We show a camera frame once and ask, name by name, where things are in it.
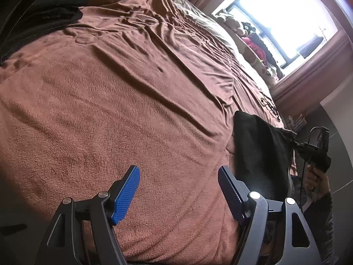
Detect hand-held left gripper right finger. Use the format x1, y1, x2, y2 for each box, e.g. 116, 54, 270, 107
218, 166, 323, 265

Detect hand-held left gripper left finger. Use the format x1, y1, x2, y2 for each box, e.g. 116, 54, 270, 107
34, 165, 141, 265

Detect black pants with patterned lining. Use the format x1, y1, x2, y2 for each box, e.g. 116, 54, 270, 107
233, 110, 298, 203

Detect person's right forearm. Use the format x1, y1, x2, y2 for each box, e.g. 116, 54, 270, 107
302, 192, 341, 265

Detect person's right hand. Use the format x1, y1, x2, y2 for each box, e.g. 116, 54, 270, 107
306, 165, 330, 201

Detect dark grey plush toy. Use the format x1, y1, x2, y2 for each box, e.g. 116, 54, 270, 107
250, 32, 284, 79

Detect brown blanket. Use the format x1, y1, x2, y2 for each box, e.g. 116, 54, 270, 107
0, 0, 298, 264

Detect dark hanging garment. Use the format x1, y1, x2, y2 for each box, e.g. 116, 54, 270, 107
296, 34, 324, 58

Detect pink cloth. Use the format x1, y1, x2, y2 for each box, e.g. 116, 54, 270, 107
243, 34, 267, 58

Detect black plush toy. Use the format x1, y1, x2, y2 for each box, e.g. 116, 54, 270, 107
239, 21, 258, 36

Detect beige plush toy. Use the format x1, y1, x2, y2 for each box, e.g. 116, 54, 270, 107
215, 11, 243, 36

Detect beige duvet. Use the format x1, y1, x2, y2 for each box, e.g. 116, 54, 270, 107
168, 0, 271, 89

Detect pile of folded black clothes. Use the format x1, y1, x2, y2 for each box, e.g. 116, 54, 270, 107
0, 0, 84, 64

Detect tangled black cable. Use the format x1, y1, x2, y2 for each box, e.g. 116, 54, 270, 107
259, 94, 282, 122

